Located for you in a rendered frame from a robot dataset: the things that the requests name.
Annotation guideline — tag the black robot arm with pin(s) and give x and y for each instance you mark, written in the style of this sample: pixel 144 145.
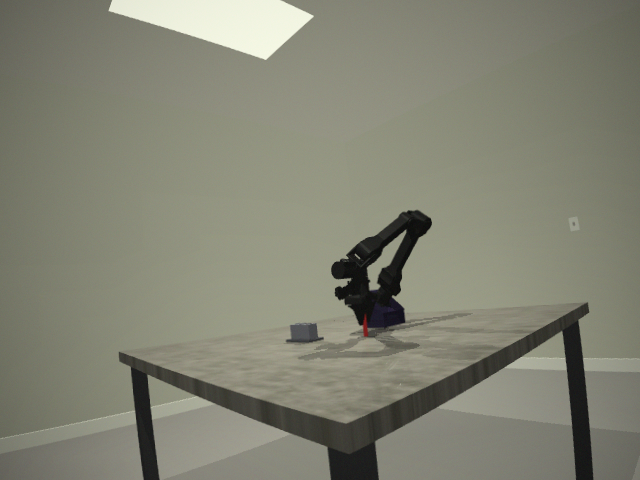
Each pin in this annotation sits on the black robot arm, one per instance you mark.
pixel 370 249

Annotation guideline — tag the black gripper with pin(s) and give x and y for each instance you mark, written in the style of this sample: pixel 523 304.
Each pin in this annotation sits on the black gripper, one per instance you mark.
pixel 362 299

